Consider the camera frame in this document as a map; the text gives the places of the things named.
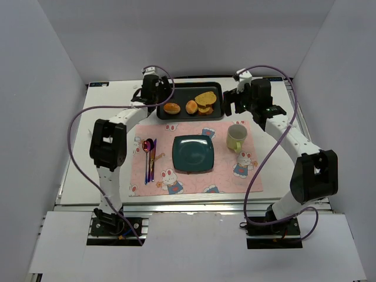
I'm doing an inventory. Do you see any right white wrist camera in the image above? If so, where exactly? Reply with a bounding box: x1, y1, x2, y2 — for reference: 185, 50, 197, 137
233, 69, 253, 93

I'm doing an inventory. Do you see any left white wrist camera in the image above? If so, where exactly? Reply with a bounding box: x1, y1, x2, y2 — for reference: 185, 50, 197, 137
142, 66, 158, 77

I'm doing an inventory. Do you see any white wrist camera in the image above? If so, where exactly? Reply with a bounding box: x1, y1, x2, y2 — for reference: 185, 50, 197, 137
233, 69, 253, 93
142, 66, 158, 77

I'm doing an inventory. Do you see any pink bunny placemat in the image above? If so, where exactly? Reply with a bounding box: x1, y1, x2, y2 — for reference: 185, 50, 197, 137
129, 120, 258, 197

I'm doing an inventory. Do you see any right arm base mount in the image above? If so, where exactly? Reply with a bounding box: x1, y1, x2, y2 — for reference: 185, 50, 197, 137
239, 218, 303, 250

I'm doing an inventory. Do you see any round bun orange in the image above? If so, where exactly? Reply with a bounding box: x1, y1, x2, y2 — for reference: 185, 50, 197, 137
186, 100, 198, 115

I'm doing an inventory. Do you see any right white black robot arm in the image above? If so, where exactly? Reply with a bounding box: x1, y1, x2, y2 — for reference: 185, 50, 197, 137
222, 79, 338, 226

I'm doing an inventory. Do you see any toast slice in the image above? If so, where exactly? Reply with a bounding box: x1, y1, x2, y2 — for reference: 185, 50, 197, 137
194, 91, 217, 107

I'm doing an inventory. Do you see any iridescent knife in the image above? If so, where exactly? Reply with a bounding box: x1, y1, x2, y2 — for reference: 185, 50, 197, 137
149, 139, 157, 182

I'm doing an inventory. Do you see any brown bread slice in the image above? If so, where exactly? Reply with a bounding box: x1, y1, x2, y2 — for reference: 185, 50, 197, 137
198, 105, 213, 116

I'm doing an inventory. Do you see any dark green square plate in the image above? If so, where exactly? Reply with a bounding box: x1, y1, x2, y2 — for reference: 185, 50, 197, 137
172, 135, 214, 173

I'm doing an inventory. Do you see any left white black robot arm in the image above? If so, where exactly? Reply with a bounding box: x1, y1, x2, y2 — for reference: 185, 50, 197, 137
89, 74, 172, 217

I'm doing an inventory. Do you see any white front board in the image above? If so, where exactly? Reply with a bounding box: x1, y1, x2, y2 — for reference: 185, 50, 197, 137
29, 211, 365, 281

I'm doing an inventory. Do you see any round bun left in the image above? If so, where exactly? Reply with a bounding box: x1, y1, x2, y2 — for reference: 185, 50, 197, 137
163, 103, 181, 115

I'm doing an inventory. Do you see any pale green mug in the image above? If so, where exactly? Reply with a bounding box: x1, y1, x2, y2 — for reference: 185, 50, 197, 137
226, 124, 248, 153

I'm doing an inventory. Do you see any black baking tray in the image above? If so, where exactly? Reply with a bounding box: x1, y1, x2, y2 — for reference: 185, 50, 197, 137
156, 81, 226, 121

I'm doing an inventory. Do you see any iridescent spoon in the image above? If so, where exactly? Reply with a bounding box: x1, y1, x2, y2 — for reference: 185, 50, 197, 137
142, 138, 155, 184

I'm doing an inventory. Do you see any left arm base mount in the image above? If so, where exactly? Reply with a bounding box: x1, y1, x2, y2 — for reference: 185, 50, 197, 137
86, 208, 146, 247

